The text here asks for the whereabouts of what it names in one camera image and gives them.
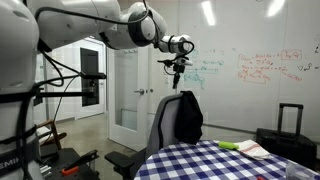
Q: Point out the white towel red stripes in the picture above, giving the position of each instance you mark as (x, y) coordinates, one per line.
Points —
(253, 150)

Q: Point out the black camera on stand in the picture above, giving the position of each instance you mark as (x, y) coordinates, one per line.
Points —
(93, 75)

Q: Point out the dark background door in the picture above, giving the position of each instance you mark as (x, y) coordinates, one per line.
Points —
(87, 63)

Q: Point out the clear plastic container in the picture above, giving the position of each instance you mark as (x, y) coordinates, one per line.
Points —
(298, 171)

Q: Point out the black cloth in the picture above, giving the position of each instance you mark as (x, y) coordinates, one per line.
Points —
(188, 118)

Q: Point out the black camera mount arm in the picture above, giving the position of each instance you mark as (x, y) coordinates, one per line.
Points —
(63, 94)

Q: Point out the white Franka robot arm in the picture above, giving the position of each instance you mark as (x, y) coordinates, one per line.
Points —
(83, 20)

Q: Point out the black robot cart top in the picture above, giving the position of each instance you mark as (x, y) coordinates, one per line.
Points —
(66, 156)

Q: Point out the white door glass panel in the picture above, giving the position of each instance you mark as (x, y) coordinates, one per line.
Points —
(143, 116)

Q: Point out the wooden chair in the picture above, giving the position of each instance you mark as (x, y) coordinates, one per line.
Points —
(56, 133)

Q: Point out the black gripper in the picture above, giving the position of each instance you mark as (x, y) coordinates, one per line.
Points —
(178, 68)

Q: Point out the wall whiteboard with writing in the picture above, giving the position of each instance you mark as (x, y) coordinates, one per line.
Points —
(240, 100)

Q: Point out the grey mesh office chair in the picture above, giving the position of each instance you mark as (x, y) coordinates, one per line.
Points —
(163, 126)

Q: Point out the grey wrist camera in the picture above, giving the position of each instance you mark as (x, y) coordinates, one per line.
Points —
(184, 61)

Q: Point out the green cylindrical object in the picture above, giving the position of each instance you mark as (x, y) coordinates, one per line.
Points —
(228, 145)

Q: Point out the blue white checkered tablecloth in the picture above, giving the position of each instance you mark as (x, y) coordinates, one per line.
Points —
(206, 163)

